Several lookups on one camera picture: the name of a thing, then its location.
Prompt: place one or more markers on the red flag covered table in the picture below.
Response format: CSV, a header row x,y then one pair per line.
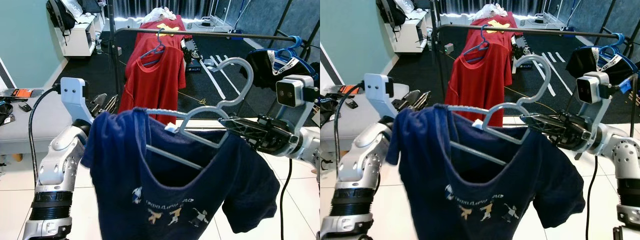
x,y
510,30
145,27

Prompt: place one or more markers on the navy blue t-shirt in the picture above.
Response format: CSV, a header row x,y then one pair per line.
x,y
175,200
480,200

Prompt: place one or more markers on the black garment with white label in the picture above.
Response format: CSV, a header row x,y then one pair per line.
x,y
260,70
580,62

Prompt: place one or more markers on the small black remote device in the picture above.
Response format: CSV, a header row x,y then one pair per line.
x,y
351,104
25,106

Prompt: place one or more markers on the black backpack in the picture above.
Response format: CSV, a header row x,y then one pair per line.
x,y
91,6

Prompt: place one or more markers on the red t-shirt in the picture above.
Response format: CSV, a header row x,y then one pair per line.
x,y
155,85
475,85

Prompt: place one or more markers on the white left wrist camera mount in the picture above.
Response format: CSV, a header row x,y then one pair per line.
x,y
377,90
75,95

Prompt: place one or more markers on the blue plastic clothes hanger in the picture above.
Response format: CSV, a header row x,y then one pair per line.
x,y
481,46
617,40
159,48
295,42

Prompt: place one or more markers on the black floor carpet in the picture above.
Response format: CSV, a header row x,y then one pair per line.
x,y
100,75
420,75

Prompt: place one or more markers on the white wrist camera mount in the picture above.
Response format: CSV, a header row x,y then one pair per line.
x,y
75,95
295,90
377,90
592,87

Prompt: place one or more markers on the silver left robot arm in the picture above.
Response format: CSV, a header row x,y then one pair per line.
x,y
55,170
360,165

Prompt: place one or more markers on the mop with blue head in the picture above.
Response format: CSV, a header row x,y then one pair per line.
x,y
235,31

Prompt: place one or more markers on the dark window curtain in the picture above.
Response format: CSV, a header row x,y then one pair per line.
x,y
455,5
130,6

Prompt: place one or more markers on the grey upholstered ottoman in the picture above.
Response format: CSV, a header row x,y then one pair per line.
x,y
332,130
45,125

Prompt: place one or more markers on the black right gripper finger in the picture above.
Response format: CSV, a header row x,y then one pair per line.
x,y
545,120
252,138
245,123
552,135

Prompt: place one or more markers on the black metal clothes rack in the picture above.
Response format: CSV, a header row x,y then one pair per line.
x,y
550,31
210,34

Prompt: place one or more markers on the orange and black packet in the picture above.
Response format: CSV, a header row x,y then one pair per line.
x,y
22,93
347,90

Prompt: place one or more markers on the white shelf unit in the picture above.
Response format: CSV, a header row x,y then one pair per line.
x,y
410,40
80,42

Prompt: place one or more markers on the grey clothes hanger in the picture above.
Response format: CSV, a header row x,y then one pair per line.
x,y
251,77
549,75

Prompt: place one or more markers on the crumpled white plastic bag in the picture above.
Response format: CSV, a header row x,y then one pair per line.
x,y
161,13
490,11

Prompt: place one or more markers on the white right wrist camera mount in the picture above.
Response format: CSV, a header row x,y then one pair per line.
x,y
295,90
592,87

